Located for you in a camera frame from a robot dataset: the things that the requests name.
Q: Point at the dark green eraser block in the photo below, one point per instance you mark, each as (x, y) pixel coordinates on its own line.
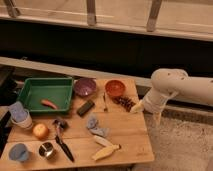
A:
(85, 107)

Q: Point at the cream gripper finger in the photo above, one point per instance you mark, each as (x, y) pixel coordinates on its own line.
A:
(157, 118)
(138, 107)

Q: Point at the light blue crumpled cloth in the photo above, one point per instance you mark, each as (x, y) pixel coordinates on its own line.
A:
(92, 126)

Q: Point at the black handled knife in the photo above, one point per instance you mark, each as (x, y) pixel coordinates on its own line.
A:
(59, 141)

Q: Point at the white banana piece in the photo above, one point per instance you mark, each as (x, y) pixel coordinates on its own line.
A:
(102, 141)

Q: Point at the dark purple toy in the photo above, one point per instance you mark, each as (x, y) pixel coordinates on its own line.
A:
(60, 123)

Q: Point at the white cup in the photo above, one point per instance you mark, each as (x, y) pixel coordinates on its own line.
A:
(27, 123)

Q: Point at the metal fork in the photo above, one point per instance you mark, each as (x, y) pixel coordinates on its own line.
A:
(104, 99)

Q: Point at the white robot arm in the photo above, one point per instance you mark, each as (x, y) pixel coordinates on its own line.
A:
(167, 84)

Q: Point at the small metal cup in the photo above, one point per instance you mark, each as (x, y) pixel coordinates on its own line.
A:
(46, 150)

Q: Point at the orange apple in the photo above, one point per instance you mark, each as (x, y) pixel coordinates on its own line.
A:
(40, 131)

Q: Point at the purple bowl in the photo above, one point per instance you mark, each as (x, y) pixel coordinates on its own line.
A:
(84, 87)

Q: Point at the green plastic tray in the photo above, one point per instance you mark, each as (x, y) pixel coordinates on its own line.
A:
(56, 90)

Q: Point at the blue plastic cup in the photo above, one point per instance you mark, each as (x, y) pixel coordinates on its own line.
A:
(19, 152)

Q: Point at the yellow banana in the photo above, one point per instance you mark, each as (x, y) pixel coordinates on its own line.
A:
(105, 152)

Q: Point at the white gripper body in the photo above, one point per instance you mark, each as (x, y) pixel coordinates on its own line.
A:
(155, 99)

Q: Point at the orange bowl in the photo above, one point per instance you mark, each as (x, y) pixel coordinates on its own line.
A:
(115, 88)

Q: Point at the red sausage toy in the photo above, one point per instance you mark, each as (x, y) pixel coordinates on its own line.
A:
(49, 103)

